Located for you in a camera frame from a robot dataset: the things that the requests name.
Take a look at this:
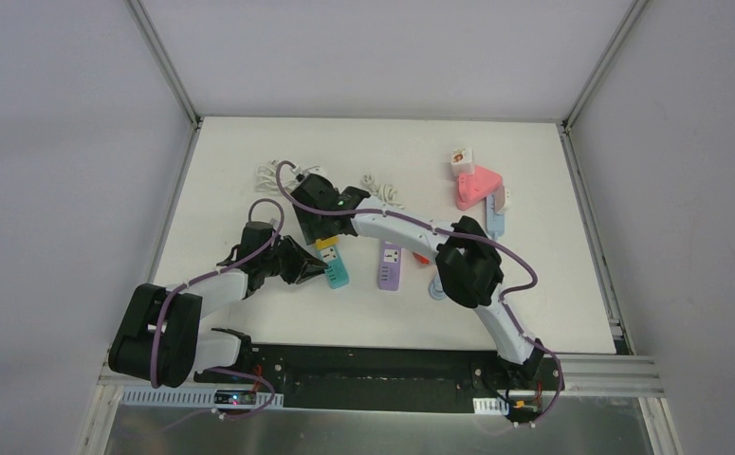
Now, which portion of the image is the teal power strip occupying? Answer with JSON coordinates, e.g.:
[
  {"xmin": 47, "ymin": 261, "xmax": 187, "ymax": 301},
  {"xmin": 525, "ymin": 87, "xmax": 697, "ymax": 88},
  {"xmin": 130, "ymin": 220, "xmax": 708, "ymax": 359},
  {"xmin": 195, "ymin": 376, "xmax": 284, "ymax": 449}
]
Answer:
[{"xmin": 320, "ymin": 246, "xmax": 351, "ymax": 291}]

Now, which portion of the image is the purple power strip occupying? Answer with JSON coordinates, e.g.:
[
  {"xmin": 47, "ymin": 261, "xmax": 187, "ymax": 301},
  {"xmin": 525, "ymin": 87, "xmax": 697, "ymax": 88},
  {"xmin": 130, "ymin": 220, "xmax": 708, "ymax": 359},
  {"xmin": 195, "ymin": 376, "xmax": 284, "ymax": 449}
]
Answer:
[{"xmin": 377, "ymin": 241, "xmax": 402, "ymax": 291}]

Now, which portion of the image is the red cube adapter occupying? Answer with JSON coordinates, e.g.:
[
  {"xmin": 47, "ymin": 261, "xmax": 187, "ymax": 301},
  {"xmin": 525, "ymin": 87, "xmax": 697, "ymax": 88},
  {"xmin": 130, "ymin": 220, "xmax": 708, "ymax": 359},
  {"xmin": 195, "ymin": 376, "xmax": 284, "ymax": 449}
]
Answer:
[{"xmin": 413, "ymin": 253, "xmax": 430, "ymax": 264}]

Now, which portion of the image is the light blue power strip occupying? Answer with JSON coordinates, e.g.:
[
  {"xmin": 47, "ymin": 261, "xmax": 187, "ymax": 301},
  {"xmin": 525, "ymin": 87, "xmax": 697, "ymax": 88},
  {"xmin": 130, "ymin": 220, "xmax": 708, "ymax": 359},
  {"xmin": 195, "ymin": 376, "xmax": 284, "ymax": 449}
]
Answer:
[{"xmin": 485, "ymin": 194, "xmax": 505, "ymax": 240}]

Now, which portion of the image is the white plug adapter small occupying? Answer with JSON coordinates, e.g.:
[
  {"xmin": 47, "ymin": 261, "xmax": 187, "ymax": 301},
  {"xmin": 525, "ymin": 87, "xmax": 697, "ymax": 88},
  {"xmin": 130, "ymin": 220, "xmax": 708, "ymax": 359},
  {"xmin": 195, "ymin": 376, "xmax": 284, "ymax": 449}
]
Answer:
[{"xmin": 493, "ymin": 186, "xmax": 511, "ymax": 215}]

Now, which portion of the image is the yellow cube adapter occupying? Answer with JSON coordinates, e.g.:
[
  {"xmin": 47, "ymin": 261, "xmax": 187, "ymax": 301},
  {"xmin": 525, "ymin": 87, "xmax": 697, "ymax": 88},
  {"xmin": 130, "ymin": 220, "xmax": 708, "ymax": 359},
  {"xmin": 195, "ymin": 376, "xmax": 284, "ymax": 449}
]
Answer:
[{"xmin": 315, "ymin": 236, "xmax": 339, "ymax": 250}]

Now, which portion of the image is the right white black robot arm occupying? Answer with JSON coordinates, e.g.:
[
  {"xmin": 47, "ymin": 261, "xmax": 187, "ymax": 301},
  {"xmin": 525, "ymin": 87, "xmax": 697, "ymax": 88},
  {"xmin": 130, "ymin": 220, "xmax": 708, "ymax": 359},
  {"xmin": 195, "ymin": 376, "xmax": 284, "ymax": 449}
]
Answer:
[{"xmin": 285, "ymin": 173, "xmax": 544, "ymax": 389}]

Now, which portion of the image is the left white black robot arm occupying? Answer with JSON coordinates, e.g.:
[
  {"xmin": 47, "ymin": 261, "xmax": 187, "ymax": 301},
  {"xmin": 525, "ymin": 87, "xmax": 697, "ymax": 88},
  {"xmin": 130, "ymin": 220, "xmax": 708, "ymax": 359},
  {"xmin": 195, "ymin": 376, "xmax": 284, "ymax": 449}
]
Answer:
[{"xmin": 107, "ymin": 222, "xmax": 326, "ymax": 388}]

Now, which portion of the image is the pink triangular power socket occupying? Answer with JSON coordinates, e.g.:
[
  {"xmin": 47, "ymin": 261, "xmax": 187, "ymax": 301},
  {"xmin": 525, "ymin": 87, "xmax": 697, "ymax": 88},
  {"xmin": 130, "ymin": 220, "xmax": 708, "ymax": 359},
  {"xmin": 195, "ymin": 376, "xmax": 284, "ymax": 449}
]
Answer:
[{"xmin": 455, "ymin": 166, "xmax": 503, "ymax": 211}]

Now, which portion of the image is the white cube adapter with picture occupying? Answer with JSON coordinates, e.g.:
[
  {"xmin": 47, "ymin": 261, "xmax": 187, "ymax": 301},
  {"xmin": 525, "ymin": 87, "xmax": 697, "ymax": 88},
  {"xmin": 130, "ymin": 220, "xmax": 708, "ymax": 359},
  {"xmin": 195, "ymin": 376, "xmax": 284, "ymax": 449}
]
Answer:
[{"xmin": 450, "ymin": 147, "xmax": 476, "ymax": 177}]

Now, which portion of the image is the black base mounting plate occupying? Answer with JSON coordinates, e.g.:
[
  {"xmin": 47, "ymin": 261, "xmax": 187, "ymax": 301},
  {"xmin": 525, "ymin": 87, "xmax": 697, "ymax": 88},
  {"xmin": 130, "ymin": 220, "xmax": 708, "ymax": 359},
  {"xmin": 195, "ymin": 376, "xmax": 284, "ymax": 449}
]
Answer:
[{"xmin": 193, "ymin": 344, "xmax": 563, "ymax": 414}]

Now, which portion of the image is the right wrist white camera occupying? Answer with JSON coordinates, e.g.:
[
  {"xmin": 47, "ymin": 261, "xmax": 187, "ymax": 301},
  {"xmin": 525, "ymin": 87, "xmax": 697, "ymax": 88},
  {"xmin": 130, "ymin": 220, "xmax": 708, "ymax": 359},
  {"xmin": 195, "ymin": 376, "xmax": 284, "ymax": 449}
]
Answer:
[{"xmin": 295, "ymin": 166, "xmax": 327, "ymax": 181}]

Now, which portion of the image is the white coiled cable left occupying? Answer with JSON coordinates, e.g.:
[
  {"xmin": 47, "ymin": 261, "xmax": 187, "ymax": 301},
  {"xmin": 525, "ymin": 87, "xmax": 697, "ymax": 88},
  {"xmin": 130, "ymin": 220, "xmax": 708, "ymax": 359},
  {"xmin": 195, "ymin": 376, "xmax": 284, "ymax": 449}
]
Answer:
[{"xmin": 253, "ymin": 159, "xmax": 303, "ymax": 196}]

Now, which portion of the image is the white coiled cable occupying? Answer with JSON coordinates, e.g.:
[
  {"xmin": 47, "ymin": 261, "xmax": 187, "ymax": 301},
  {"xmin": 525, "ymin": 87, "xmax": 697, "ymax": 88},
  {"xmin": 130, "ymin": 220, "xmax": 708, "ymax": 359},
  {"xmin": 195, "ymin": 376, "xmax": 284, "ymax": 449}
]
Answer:
[
  {"xmin": 253, "ymin": 159, "xmax": 303, "ymax": 196},
  {"xmin": 362, "ymin": 175, "xmax": 406, "ymax": 209}
]

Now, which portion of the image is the white coiled cable middle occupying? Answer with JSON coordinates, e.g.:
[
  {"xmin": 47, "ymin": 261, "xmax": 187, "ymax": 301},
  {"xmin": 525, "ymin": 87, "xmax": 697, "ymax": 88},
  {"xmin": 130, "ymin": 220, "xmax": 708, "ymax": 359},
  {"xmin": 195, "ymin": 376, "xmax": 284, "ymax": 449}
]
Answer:
[{"xmin": 362, "ymin": 175, "xmax": 406, "ymax": 209}]

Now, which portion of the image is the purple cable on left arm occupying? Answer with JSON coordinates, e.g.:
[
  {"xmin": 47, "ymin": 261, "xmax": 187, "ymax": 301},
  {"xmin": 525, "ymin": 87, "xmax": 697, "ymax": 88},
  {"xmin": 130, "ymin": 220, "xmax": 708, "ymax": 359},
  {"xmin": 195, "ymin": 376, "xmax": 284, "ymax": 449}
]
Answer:
[{"xmin": 148, "ymin": 198, "xmax": 285, "ymax": 421}]

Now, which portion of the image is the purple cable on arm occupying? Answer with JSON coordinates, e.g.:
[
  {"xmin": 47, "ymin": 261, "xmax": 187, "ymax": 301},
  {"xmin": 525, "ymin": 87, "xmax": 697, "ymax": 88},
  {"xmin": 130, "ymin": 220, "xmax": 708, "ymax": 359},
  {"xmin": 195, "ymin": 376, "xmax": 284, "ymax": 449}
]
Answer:
[
  {"xmin": 148, "ymin": 198, "xmax": 285, "ymax": 421},
  {"xmin": 275, "ymin": 160, "xmax": 566, "ymax": 428}
]

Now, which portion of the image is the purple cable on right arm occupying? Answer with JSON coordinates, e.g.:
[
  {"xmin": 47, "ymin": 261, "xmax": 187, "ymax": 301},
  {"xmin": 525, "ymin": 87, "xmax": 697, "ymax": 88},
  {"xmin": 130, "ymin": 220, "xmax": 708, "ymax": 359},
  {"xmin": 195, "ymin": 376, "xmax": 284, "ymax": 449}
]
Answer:
[{"xmin": 275, "ymin": 160, "xmax": 566, "ymax": 428}]

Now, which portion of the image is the aluminium frame rail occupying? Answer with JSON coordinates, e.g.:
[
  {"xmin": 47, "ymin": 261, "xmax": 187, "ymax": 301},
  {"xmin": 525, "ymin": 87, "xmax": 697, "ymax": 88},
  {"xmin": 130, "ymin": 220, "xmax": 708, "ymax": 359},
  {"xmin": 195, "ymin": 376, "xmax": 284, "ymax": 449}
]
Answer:
[{"xmin": 97, "ymin": 353, "xmax": 666, "ymax": 399}]

